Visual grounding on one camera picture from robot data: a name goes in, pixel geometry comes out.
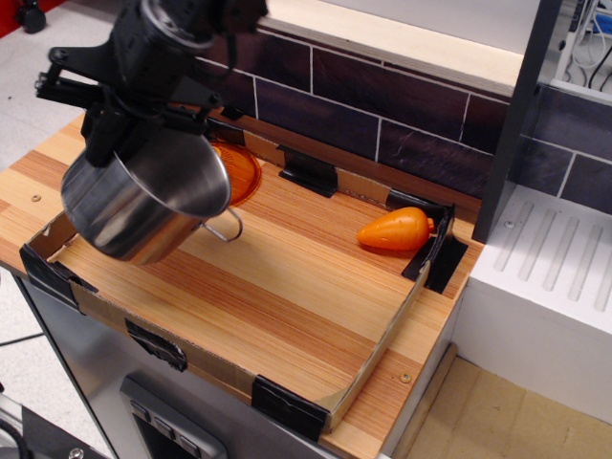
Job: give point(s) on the stainless steel metal pot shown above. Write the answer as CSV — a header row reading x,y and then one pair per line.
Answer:
x,y
140,207

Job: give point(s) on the white ridged drain board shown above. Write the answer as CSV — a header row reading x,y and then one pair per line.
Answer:
x,y
537,307

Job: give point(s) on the dark grey upright post right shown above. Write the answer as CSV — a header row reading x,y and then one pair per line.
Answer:
x,y
538,68

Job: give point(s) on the orange plastic toy carrot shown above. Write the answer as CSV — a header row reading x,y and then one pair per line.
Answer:
x,y
403,229

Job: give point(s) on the black equipment at bottom left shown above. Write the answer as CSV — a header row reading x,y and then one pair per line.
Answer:
x,y
25,434

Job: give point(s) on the grey oven control panel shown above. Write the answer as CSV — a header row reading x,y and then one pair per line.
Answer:
x,y
166,432

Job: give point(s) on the orange plastic pot lid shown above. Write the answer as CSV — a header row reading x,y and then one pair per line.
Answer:
x,y
243,168

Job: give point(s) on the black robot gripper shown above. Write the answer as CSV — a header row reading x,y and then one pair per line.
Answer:
x,y
146,75

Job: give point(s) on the black caster wheel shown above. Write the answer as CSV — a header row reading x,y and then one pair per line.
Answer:
x,y
30,17

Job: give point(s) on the cardboard fence with black tape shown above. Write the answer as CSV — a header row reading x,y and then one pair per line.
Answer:
x,y
294,311

